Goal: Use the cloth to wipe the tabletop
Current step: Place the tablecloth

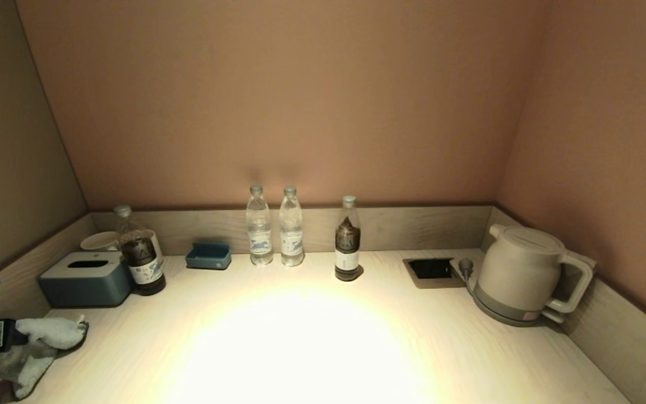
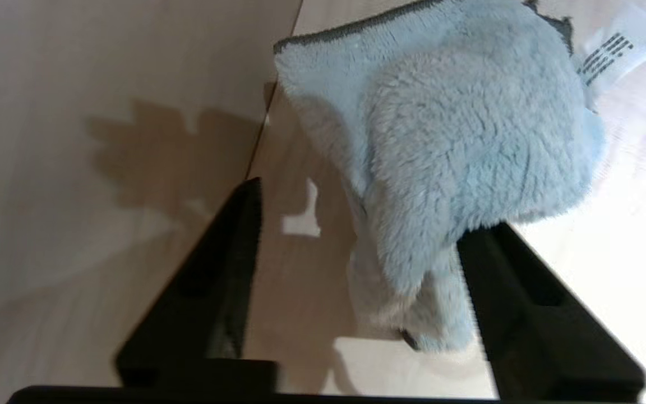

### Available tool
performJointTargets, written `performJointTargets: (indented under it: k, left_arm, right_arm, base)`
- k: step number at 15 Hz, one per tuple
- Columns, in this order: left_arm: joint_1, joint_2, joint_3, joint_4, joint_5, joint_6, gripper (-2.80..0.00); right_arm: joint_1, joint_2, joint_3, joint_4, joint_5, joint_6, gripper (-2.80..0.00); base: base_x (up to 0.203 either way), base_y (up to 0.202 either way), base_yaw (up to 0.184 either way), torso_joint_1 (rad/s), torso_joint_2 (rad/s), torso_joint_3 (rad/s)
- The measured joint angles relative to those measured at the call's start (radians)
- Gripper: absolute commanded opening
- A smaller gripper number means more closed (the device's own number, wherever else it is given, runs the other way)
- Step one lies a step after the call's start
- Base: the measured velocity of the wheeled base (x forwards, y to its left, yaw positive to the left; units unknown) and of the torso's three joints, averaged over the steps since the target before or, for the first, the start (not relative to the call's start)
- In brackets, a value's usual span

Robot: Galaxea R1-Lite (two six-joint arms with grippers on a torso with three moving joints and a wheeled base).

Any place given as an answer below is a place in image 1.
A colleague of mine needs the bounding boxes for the white electric kettle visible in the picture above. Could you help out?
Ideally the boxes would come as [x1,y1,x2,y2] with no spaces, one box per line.
[477,224,596,315]

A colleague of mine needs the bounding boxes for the dark drink bottle blue-print label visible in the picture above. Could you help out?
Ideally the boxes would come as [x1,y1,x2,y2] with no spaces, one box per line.
[113,205,167,296]

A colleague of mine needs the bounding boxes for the clear water bottle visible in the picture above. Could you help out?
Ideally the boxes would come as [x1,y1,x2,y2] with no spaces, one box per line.
[246,185,274,266]
[279,186,306,267]

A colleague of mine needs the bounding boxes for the grey kettle power plug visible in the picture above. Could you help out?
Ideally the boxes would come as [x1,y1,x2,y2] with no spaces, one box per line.
[459,258,476,293]

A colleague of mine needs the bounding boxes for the blue-grey tissue box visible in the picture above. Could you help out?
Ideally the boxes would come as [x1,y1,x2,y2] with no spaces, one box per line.
[40,251,134,308]

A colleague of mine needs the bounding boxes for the recessed black power socket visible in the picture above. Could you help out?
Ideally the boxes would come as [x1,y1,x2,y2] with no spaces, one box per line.
[403,258,467,290]

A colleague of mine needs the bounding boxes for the light grey-white cleaning cloth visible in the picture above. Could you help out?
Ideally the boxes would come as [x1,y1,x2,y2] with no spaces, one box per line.
[0,314,90,401]

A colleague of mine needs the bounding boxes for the dark drink bottle barcode label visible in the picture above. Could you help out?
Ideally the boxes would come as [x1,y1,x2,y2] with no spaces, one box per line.
[334,195,362,282]

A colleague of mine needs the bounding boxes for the grey kettle base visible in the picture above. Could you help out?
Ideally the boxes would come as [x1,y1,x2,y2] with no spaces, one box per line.
[472,279,564,328]

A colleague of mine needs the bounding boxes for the small blue plastic tray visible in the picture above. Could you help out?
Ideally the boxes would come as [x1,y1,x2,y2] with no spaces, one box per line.
[185,242,233,271]

